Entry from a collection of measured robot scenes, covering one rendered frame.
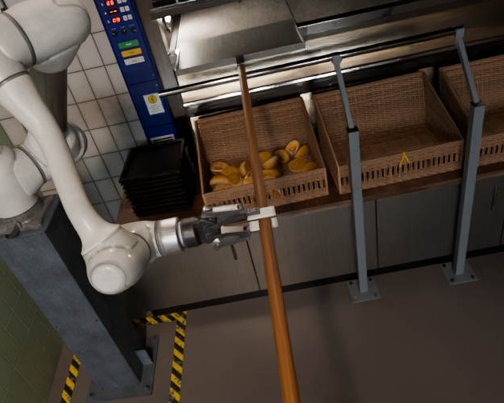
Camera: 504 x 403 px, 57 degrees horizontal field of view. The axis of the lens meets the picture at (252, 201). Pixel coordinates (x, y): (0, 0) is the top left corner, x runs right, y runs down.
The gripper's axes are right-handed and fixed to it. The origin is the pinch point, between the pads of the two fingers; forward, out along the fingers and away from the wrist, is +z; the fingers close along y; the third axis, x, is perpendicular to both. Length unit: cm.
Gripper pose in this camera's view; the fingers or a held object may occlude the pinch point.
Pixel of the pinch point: (262, 218)
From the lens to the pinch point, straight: 116.2
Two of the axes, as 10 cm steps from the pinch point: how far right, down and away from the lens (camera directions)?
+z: 9.8, -1.9, -0.6
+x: 0.7, 6.1, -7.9
